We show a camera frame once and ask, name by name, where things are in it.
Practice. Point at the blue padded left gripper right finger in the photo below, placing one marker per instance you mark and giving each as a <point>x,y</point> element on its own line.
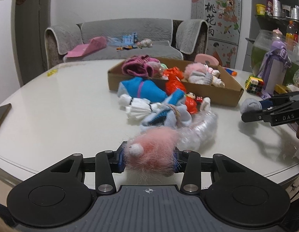
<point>180,160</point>

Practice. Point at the white tissue bundle black band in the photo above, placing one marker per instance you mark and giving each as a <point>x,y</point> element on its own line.
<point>138,111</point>

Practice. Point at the decorated refrigerator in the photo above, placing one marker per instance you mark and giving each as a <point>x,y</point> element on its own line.
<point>224,23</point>

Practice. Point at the blue sock with pink band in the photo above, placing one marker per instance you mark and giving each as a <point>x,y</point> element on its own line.
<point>138,87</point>

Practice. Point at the brown cardboard box tray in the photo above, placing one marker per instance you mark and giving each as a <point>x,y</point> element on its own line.
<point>227,96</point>

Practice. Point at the glass fish bowl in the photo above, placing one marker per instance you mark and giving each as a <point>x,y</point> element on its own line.
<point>263,44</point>

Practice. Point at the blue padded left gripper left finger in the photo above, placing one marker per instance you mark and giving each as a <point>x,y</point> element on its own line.
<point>112,161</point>

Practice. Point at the orange plastic bag bundle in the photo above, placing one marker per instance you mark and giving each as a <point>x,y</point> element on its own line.
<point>173,84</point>

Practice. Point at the blue toy castle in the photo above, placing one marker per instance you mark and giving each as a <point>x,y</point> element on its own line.
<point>130,39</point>

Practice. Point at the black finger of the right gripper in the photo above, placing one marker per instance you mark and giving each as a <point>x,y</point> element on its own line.
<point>279,99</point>
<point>278,115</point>

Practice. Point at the colourful block strip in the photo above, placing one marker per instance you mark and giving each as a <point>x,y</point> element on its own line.
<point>231,72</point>

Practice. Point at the grey covered sofa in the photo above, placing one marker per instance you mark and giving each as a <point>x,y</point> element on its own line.
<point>156,37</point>

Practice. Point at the light blue grey sock bundle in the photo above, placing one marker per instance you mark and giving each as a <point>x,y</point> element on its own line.
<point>173,116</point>

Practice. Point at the pink polka dot sock bundle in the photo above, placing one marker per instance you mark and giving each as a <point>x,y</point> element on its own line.
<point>141,66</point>

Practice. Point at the blue white sock bundle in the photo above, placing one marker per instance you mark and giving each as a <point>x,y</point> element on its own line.
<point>177,99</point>

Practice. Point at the pink fluffy monster plush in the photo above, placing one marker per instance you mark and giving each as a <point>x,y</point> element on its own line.
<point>152,151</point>

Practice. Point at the orange toy on sofa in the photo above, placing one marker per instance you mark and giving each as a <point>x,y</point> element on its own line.
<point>124,48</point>

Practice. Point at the colourful building block cube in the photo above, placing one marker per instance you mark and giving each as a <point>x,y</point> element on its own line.
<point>254,85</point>

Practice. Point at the grey shelf cabinet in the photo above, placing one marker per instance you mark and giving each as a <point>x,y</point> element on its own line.
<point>267,15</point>

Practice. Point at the orange drink bottle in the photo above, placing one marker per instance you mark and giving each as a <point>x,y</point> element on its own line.
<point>291,32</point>

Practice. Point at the white cloth with green band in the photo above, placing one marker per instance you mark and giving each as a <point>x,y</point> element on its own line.
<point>160,68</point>

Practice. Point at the white pink plush on sofa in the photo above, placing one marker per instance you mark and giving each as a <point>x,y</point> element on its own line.
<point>146,43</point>

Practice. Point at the pink plastic chair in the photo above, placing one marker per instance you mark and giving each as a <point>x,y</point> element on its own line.
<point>206,59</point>

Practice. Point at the minnie mouse doll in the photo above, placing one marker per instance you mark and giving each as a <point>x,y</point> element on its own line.
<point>197,104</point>

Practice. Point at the purple water bottle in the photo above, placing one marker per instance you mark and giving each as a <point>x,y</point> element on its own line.
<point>274,66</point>

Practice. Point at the gold yellow box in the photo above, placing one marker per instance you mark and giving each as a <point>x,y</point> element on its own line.
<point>280,89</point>

